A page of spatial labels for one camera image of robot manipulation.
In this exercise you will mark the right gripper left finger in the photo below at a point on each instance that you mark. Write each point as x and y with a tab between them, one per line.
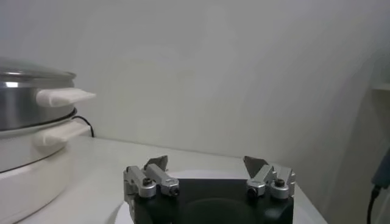
143	182

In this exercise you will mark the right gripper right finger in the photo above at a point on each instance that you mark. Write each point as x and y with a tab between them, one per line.
274	182

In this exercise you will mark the round glass pot lid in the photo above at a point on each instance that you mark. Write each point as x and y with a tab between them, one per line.
27	70

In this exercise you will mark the stainless steel steamer basket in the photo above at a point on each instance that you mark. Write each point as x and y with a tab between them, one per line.
18	103

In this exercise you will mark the large white round plate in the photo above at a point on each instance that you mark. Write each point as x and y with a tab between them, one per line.
207	174

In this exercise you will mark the cream electric cooking pot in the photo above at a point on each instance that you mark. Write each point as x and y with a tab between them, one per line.
24	170

